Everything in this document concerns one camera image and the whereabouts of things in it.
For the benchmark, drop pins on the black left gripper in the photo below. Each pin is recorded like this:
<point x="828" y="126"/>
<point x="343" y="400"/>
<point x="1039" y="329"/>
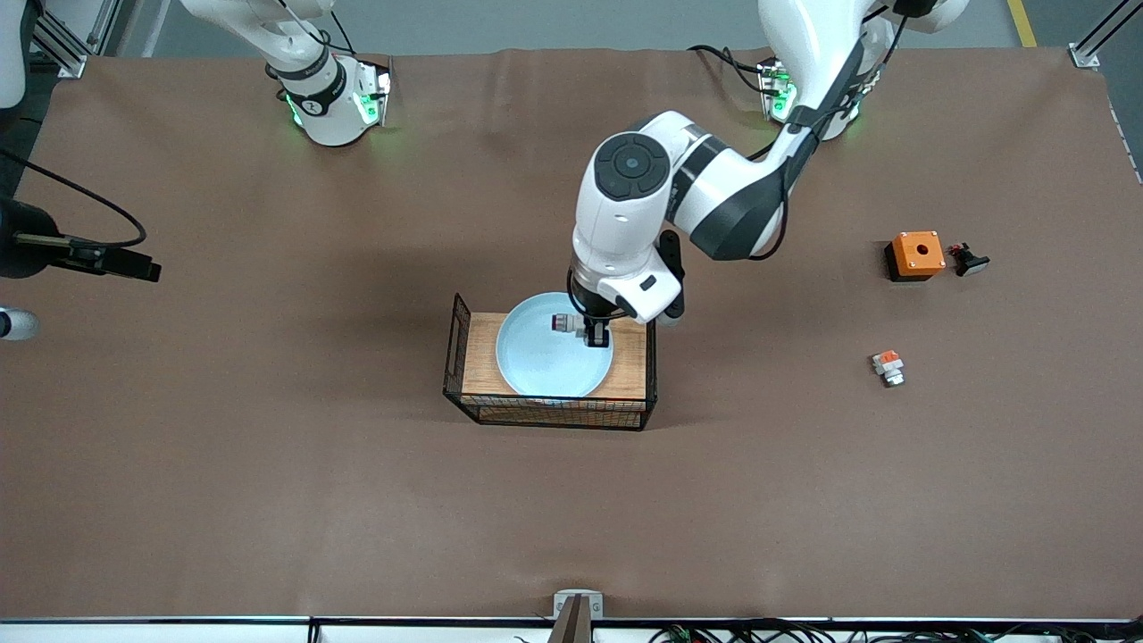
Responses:
<point x="593" y="317"/>

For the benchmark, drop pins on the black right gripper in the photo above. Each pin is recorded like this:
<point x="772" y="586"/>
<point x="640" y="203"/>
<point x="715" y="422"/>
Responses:
<point x="20" y="240"/>

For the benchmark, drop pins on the white green switch component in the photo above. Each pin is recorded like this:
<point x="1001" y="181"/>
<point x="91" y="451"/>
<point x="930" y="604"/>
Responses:
<point x="566" y="323"/>

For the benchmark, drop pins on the light blue round plate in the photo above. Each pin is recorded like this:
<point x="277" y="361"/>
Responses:
<point x="545" y="362"/>

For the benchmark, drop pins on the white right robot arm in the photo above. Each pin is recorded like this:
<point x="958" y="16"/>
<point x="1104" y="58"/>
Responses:
<point x="330" y="116"/>

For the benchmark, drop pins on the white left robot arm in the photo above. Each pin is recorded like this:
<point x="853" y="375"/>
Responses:
<point x="714" y="179"/>

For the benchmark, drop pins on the black push button head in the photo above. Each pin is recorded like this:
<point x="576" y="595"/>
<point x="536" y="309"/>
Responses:
<point x="970" y="261"/>

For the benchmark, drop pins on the brown table cover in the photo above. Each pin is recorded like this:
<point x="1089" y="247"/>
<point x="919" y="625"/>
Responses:
<point x="571" y="518"/>

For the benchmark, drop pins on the aluminium frame post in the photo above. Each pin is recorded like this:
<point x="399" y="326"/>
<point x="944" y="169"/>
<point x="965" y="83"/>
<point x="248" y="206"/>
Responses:
<point x="67" y="49"/>
<point x="1094" y="40"/>

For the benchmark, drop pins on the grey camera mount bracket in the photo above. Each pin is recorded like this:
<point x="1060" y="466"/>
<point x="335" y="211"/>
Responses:
<point x="578" y="609"/>

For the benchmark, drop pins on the white orange switch component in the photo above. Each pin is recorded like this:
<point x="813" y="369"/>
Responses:
<point x="888" y="367"/>

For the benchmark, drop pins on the orange button enclosure box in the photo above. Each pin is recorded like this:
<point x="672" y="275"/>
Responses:
<point x="916" y="254"/>

